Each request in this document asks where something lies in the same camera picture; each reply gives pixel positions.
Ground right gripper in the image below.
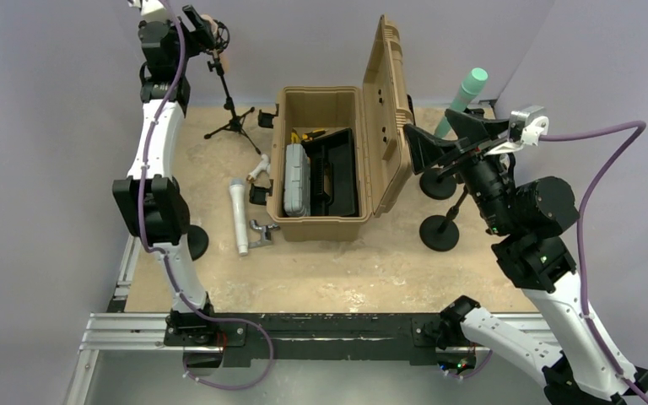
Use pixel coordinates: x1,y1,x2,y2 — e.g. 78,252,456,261
403,107,516,234

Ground white microphone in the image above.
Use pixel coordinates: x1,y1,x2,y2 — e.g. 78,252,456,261
229,178,249,257

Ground pink microphone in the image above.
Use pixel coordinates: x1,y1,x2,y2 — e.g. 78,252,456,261
200,13,230,73

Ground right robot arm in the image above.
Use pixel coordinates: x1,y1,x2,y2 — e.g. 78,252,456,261
402,105,648,404

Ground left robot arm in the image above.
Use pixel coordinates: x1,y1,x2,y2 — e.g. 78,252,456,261
112,1,219,345

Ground round base stand rear right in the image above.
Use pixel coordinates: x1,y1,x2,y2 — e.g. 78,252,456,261
419,107,486,201

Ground round base stand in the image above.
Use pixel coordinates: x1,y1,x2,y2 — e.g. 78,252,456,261
418,188,469,252
419,107,486,201
187,224,209,261

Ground green microphone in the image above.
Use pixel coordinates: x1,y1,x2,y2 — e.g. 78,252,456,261
434,67,489,138

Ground round base stand front right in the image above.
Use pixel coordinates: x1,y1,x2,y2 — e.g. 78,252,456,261
418,188,469,252

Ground black tripod mic stand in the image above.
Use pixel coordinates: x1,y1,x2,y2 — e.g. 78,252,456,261
203,50,262,154

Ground round base stand left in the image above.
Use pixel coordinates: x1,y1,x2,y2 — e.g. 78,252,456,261
187,224,209,261

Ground tan plastic toolbox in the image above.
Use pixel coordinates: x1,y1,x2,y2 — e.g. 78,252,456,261
266,15,415,242

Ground black toolbox latch rear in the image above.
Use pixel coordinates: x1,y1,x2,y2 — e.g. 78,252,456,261
257,105,279,129

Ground black toolbox latch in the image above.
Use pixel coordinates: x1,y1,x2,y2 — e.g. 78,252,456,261
257,105,279,129
248,180,273,206

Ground black tool tray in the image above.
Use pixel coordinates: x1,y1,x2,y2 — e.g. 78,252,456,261
302,128,359,217

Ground yellow pliers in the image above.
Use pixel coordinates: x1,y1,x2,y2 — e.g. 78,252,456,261
290,129,327,144

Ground white pipe fitting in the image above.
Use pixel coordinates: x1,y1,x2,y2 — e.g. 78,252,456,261
246,154,271,184

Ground grey plastic case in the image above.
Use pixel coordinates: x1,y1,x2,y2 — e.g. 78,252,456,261
283,143,311,217

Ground black toolbox latch front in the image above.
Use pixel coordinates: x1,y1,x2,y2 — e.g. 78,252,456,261
248,180,273,206

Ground silver metal bracket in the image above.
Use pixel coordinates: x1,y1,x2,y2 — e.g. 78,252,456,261
248,219,280,249

